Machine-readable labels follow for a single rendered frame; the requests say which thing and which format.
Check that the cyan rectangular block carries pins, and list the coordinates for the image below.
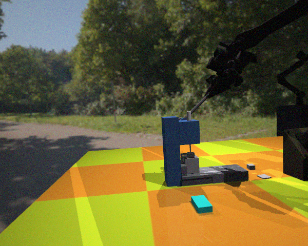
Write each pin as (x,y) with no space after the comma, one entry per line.
(201,204)

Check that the dark blue arbor press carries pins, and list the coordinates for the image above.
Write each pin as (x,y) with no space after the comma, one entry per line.
(186,131)

